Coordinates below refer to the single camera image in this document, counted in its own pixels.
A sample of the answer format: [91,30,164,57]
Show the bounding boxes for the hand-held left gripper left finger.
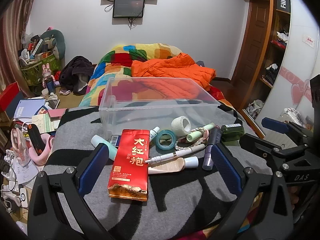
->
[28,144,118,240]

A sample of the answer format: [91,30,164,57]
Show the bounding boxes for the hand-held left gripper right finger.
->
[212,142,296,240]

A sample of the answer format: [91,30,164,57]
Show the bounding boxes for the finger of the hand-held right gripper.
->
[261,117,313,145]
[239,133,288,164]

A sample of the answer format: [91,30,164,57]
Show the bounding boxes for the mint green tube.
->
[91,134,118,161]

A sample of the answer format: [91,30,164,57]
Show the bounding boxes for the purple bottle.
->
[202,126,223,171]

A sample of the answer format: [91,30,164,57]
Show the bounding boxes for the dark green bottle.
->
[220,123,245,142]

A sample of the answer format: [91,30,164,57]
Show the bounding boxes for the red tea packet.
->
[107,129,150,202]

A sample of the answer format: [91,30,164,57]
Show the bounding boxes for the braided rope bracelet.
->
[174,127,210,153]

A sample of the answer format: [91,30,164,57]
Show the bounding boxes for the light green lip balm stick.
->
[186,122,215,142]

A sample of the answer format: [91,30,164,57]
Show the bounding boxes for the white pen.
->
[144,144,206,165]

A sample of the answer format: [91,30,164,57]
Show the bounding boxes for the beige cosmetic tube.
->
[148,156,199,175]

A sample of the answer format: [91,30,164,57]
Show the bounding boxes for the white bandage roll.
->
[171,116,192,134]

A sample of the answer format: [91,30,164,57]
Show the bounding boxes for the small white bottle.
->
[149,126,160,141]

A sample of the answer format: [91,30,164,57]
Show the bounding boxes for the teal tape roll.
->
[155,130,176,151]

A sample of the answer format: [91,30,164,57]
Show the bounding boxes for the clear plastic storage box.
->
[99,77,222,138]

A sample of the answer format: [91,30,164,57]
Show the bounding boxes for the person's right hand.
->
[287,185,300,207]

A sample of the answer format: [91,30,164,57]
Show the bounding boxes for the white bag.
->
[246,99,265,120]

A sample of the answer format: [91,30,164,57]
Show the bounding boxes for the pink holder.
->
[29,133,57,166]

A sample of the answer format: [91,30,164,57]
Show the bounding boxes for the grey and black blanket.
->
[36,104,273,240]

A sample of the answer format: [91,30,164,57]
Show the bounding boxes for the pink book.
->
[47,108,68,118]

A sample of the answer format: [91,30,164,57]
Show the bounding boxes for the black and orange device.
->
[27,124,46,155]

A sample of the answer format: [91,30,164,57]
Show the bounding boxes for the white sliding wardrobe door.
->
[255,0,320,140]

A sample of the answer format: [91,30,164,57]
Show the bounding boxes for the wooden wardrobe shelves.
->
[222,0,292,140]

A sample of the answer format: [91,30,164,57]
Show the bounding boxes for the brown wooden door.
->
[230,0,272,90]

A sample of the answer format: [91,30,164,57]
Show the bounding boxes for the blue booklet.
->
[13,99,47,119]

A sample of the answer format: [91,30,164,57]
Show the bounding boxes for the dark blue bottle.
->
[46,77,57,93]

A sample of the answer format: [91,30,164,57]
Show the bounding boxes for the dark clothing pile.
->
[60,55,97,95]

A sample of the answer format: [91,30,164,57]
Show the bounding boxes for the pink rabbit toy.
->
[41,64,54,89]

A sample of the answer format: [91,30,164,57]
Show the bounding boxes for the colourful patchwork quilt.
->
[79,42,235,110]

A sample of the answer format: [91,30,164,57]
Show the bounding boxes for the red box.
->
[0,82,21,113]

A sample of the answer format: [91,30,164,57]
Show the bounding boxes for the green bag of clutter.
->
[19,34,63,87]

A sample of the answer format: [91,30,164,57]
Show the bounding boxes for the orange puffer jacket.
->
[130,52,217,100]

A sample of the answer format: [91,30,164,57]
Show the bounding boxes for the black box with white print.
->
[276,0,292,14]

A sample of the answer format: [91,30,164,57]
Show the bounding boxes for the grey neck pillow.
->
[40,29,66,59]

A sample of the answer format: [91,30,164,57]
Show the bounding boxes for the striped curtain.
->
[0,0,44,100]

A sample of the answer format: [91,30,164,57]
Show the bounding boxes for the small wall monitor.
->
[112,0,146,18]

